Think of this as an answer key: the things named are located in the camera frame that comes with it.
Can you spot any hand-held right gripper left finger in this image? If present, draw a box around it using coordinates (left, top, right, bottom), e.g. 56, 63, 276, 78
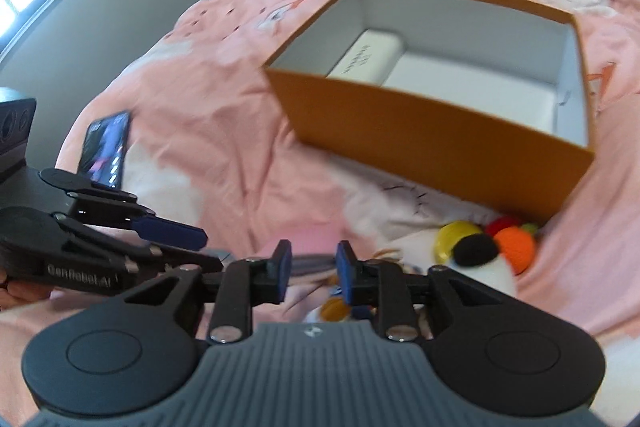
107, 239, 293, 345

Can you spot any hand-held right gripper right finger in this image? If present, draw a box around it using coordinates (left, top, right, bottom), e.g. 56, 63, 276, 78
336, 241, 506, 343

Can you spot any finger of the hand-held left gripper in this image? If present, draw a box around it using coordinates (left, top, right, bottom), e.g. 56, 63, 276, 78
67, 192, 208, 250
55, 214, 224, 278

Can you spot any red panda plush toy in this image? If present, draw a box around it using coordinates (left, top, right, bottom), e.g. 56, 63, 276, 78
302, 249, 431, 325

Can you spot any pink fabric pouch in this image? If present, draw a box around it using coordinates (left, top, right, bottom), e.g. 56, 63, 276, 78
290, 227, 346, 258

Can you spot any orange cardboard box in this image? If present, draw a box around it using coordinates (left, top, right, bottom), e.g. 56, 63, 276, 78
264, 0, 597, 225

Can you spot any colourful crochet fruit charm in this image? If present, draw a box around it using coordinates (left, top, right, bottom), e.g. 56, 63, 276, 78
434, 216, 541, 275

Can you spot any long white box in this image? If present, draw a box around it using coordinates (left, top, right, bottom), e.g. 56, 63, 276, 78
325, 28, 406, 86

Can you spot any person's left hand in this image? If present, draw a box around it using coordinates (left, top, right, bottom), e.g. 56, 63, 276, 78
0, 279, 53, 312

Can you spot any black smartphone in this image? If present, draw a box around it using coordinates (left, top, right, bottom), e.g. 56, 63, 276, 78
77, 109, 132, 190

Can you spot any pink cloud print blanket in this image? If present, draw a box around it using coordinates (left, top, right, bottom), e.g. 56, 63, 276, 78
0, 0, 640, 408

